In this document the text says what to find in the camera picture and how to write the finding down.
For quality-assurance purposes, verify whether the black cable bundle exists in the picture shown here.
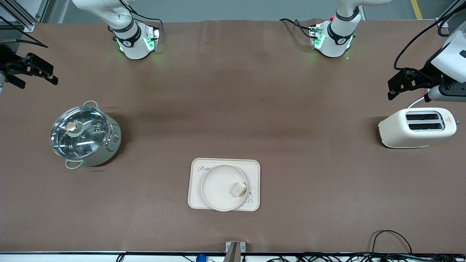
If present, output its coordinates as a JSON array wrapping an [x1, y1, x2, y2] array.
[[266, 253, 466, 262]]

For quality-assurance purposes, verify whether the cream two-slot toaster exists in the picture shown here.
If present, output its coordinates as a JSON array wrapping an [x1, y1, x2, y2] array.
[[378, 107, 458, 149]]

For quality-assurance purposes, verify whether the glass pot lid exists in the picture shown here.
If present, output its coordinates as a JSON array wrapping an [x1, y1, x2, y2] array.
[[50, 106, 110, 160]]

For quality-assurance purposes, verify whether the black left arm base cable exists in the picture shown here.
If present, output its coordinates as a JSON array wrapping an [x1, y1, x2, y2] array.
[[279, 18, 314, 39]]

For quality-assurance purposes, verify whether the metal table edge bracket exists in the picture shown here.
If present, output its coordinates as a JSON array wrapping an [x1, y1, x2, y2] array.
[[225, 241, 246, 262]]

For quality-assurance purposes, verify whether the cream rabbit print tray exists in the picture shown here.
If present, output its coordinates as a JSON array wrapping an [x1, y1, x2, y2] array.
[[188, 158, 261, 212]]

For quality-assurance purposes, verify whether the steel electric cooking pot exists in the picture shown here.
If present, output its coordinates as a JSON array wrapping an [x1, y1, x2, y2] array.
[[50, 101, 122, 170]]

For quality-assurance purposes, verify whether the black looped floor cable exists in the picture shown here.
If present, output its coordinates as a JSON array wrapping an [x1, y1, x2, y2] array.
[[371, 230, 412, 255]]

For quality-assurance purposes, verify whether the white toaster power cable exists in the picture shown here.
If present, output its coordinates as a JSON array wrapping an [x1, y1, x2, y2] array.
[[407, 95, 429, 109]]

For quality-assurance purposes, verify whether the aluminium frame profile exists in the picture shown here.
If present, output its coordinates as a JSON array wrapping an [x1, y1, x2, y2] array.
[[0, 0, 50, 33], [435, 0, 466, 28]]

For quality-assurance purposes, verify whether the cream round plate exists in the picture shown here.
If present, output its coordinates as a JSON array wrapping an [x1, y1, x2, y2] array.
[[201, 165, 249, 212]]

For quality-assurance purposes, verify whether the black arm base cable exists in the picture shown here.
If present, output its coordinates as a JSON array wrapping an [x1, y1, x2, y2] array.
[[279, 18, 314, 39], [124, 0, 163, 34]]

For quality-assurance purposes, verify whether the pale steamed bun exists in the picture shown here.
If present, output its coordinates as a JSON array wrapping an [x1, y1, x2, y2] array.
[[232, 182, 248, 198]]

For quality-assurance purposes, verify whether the black right arm base cable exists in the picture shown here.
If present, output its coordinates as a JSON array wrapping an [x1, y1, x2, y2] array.
[[124, 0, 163, 34]]

